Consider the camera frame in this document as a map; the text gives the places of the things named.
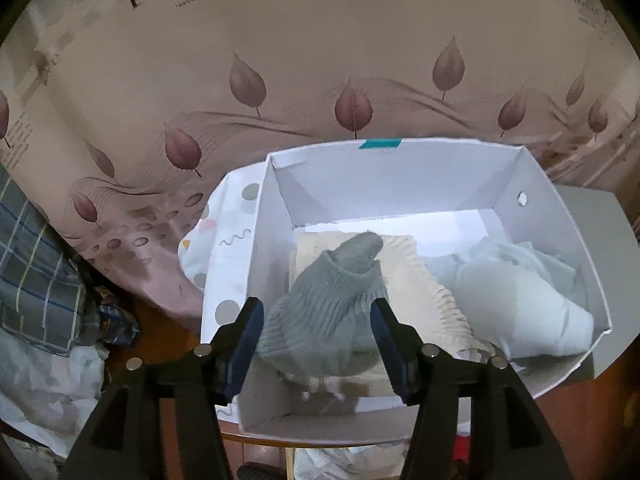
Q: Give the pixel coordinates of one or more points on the grey knit garment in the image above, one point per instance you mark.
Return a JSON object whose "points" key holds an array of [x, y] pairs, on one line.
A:
{"points": [[320, 310]]}

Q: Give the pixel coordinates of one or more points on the pale blue garment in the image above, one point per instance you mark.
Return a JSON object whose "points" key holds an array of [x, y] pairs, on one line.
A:
{"points": [[525, 255]]}

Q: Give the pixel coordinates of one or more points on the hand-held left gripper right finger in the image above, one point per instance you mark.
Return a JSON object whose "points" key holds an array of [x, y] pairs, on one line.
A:
{"points": [[395, 355]]}

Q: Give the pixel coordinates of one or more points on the white smooth garment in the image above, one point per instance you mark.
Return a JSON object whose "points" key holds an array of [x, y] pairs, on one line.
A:
{"points": [[525, 310]]}

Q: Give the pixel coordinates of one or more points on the cream knit garment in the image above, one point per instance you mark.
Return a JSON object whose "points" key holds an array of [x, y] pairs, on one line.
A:
{"points": [[425, 285]]}

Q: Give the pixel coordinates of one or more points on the leaf print bed sheet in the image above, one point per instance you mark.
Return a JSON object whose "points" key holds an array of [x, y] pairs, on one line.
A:
{"points": [[200, 60]]}

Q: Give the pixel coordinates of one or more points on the grey plaid cloth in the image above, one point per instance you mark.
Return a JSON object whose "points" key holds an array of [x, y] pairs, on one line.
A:
{"points": [[35, 270]]}

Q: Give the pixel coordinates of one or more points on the dark crumpled fabric piece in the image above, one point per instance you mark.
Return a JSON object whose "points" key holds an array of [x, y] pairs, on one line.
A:
{"points": [[117, 322]]}

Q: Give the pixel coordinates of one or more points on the white cardboard shoebox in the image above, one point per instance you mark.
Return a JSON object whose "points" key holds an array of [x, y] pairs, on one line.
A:
{"points": [[390, 180]]}

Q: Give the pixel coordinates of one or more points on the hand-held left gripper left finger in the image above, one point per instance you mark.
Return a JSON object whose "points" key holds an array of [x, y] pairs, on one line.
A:
{"points": [[244, 352]]}

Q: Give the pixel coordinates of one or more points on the white dotted table cover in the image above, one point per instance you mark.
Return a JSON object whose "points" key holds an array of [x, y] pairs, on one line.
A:
{"points": [[225, 240]]}

